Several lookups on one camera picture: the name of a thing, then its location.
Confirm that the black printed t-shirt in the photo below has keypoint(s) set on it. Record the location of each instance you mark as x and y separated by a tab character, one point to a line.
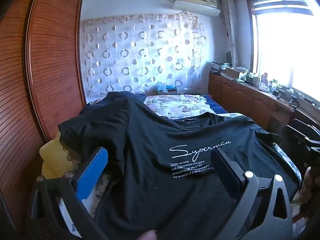
150	180

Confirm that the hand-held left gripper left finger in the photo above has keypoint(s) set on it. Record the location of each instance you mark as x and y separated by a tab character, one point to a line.
92	173

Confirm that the person's left hand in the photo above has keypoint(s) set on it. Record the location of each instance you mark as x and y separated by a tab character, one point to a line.
148	235

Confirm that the blue tissue pack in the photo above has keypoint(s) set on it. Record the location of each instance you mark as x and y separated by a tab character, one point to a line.
170	90

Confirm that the white wall air conditioner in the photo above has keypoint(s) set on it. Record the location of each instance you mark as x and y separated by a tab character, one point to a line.
195	5

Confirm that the open cardboard box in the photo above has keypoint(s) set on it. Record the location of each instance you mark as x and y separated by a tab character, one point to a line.
233	73

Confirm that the long wooden sideboard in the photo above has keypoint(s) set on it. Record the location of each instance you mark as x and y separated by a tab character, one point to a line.
240	97

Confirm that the person's right hand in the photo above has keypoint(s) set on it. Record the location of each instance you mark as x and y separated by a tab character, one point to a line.
308	185

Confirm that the sheer circle-patterned wall curtain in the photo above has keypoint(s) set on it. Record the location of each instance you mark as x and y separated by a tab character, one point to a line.
140	55

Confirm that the brown wooden wardrobe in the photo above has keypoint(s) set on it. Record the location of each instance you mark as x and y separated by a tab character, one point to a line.
50	67

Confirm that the white patterned window curtain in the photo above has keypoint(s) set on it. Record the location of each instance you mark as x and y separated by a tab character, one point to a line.
230	25

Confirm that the yellow cloth with black lace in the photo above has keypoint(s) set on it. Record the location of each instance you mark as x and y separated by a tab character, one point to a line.
53	155

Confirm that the blue and white floral bedsheet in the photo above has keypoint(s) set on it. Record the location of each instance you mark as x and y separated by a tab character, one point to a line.
101	187

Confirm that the bright window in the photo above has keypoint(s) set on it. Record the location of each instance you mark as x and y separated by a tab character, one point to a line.
282	50

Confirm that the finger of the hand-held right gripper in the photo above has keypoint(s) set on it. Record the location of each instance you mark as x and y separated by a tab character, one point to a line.
297	133

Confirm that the black tool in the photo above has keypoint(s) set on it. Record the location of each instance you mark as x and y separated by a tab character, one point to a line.
287	96

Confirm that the bed with floral quilt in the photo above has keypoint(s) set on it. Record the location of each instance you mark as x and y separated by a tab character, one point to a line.
180	105

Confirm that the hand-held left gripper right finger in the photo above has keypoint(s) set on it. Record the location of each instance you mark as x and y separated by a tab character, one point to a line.
225	167

